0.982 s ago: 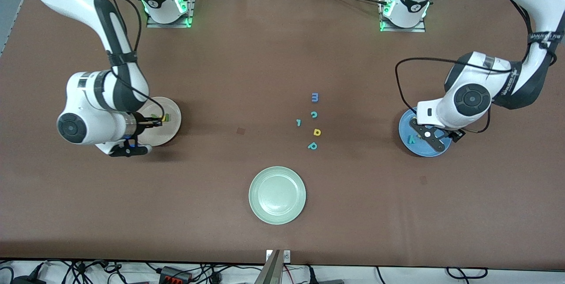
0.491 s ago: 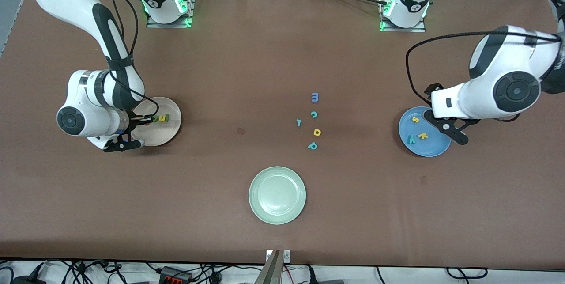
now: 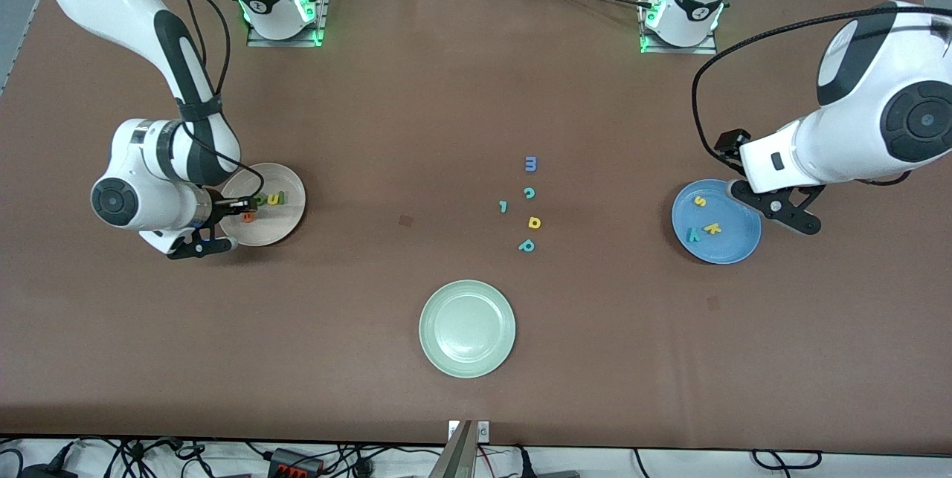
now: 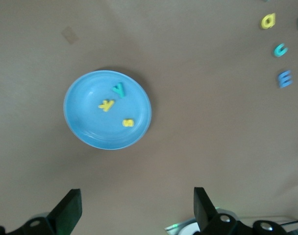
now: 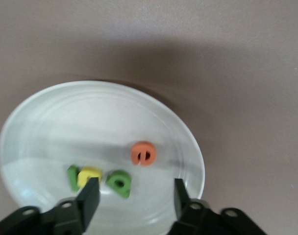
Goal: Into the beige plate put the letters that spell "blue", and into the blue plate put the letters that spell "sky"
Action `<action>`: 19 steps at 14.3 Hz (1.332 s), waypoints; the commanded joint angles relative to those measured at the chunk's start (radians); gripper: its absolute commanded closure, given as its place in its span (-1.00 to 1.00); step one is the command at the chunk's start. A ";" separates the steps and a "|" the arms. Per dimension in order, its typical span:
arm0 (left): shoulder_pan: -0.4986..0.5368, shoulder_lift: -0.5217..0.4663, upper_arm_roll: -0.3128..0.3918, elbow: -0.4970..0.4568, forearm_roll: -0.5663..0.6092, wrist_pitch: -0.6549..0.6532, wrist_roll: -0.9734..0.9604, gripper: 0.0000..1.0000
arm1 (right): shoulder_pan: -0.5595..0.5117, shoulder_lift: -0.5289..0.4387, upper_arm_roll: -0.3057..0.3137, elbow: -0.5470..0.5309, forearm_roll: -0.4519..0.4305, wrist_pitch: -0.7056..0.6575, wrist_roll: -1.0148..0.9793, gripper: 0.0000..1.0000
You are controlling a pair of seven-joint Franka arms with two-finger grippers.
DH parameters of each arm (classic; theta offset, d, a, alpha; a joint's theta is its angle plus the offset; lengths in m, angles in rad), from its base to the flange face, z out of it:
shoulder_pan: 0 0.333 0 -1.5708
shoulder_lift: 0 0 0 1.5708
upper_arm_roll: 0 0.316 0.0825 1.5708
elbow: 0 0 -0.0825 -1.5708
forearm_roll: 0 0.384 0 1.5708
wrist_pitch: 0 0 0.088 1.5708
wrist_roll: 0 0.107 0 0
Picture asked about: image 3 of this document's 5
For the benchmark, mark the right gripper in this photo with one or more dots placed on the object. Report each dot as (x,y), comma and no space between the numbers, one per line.
(221,206)

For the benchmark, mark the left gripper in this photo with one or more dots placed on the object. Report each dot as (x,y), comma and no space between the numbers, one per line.
(729,143)

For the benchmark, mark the yellow foam letter k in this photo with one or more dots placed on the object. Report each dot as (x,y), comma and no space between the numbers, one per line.
(713,228)

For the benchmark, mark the teal foam letter y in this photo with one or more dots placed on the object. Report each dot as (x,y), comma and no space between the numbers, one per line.
(693,235)

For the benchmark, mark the brown plate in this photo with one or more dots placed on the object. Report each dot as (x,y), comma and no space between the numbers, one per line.
(286,225)

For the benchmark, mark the blue plate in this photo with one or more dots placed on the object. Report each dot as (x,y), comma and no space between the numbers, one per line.
(732,247)

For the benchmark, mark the teal foam letter p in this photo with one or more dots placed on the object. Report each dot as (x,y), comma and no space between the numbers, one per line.
(526,245)

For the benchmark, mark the black red power strip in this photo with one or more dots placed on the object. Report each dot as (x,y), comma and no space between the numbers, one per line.
(294,463)

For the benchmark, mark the pale green plate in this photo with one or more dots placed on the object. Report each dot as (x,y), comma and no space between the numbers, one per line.
(467,328)

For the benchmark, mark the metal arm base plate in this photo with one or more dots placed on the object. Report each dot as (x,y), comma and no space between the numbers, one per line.
(325,10)
(680,50)

